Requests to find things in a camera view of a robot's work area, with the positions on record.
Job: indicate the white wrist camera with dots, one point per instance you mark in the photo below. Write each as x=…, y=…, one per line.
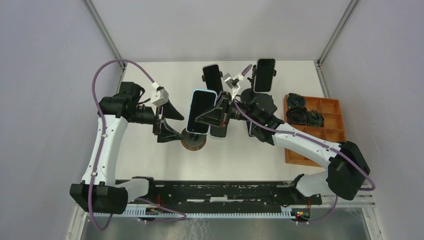
x=233, y=82
x=159, y=96

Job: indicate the orange compartment tray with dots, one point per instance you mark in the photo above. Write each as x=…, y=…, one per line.
x=333, y=129

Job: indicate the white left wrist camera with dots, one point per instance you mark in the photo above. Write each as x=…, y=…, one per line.
x=159, y=96

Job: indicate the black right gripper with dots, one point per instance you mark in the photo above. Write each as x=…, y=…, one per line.
x=217, y=116

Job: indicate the wooden-base black plate stand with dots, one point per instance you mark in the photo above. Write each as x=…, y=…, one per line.
x=193, y=141

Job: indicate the dark brown rolled tie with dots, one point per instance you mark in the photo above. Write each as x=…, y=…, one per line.
x=297, y=115

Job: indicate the phone with light blue case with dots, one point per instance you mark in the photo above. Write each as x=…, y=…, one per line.
x=201, y=100

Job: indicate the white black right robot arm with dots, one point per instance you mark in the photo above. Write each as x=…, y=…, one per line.
x=346, y=171

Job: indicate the phone on middle stand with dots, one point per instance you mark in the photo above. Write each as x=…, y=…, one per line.
x=212, y=77

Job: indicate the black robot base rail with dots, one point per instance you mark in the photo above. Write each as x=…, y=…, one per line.
x=227, y=197

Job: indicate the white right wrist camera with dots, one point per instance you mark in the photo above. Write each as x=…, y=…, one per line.
x=233, y=82

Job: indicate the blue yellow rolled tie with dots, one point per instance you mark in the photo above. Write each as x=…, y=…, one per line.
x=295, y=100

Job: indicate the phone with purple case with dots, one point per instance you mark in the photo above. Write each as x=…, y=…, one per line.
x=255, y=131

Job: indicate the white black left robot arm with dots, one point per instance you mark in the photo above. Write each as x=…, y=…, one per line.
x=98, y=191

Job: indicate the phone with white case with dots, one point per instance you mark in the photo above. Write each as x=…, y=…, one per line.
x=218, y=132

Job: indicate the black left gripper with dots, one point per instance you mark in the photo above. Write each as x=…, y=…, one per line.
x=166, y=133

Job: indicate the green blue rolled tie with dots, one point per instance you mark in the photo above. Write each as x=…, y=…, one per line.
x=315, y=119

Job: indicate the white slotted cable duct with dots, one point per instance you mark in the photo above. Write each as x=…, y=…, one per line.
x=143, y=211

